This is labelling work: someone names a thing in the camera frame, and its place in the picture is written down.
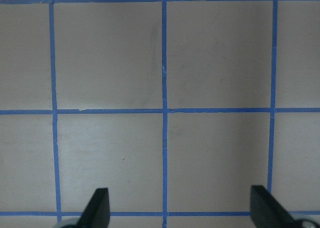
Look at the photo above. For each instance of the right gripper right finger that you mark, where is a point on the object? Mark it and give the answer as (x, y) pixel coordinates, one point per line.
(266, 211)

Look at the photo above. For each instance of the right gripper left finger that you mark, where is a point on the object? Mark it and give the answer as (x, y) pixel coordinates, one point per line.
(97, 212)

